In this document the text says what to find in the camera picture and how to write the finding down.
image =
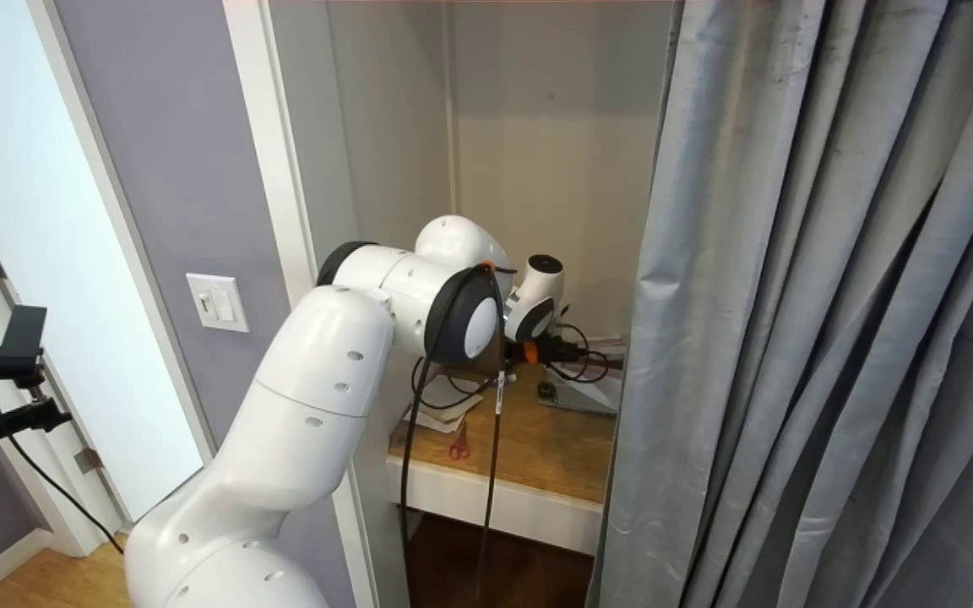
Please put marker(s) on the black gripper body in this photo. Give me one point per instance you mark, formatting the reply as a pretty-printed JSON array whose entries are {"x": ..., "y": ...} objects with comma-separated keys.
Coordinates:
[{"x": 563, "y": 339}]

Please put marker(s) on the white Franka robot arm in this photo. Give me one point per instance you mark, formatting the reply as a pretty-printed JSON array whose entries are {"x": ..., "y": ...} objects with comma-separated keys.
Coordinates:
[{"x": 304, "y": 407}]

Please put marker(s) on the wooden shelf with white edge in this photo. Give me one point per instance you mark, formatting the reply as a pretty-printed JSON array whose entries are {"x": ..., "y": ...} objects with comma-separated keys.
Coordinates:
[{"x": 543, "y": 452}]

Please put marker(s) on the grey curtain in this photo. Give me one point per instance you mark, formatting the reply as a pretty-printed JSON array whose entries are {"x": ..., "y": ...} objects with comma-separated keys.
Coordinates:
[{"x": 826, "y": 339}]

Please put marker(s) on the white door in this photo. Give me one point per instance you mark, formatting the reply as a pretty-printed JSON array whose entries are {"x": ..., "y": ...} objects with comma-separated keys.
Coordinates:
[{"x": 59, "y": 224}]

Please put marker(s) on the white light switch plate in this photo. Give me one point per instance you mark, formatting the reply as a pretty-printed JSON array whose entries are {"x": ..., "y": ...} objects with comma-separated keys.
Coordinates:
[{"x": 217, "y": 301}]

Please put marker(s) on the black camera on stand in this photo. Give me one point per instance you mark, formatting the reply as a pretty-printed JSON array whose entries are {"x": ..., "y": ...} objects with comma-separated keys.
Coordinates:
[{"x": 22, "y": 339}]

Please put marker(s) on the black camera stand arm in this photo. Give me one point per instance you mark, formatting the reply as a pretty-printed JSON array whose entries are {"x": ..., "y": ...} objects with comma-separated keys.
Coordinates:
[{"x": 3, "y": 427}]

